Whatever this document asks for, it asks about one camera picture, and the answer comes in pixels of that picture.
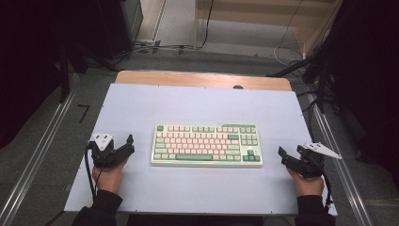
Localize white floor cable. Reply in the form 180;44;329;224
272;0;308;69

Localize dark curtain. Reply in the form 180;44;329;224
326;0;399;189
0;0;106;150

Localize aluminium floor rail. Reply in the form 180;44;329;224
0;90;76;226
309;93;375;226

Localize black hanging cable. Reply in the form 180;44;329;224
199;0;216;50

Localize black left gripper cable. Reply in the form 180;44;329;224
84;140;104;199

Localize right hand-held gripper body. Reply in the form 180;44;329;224
295;141;343;179

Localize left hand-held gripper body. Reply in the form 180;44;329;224
88;133;123;170

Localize green and pink keyboard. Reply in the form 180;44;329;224
150;122;263;168

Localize light wooden shelf unit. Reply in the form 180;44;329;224
193;0;343;58

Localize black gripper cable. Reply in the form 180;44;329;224
84;140;104;199
319;170;335;212

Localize person's left hand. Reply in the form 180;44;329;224
91;159;128;195

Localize dark cabinet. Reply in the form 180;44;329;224
97;0;145;60

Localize white table board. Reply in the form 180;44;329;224
64;83;338;217

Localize wooden table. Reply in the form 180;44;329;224
115;70;294;92

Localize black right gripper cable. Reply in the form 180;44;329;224
319;170;335;212

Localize black metal stand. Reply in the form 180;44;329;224
57;40;120;103
266;53;335;114

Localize person's right hand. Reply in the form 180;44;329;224
286;169;325;197

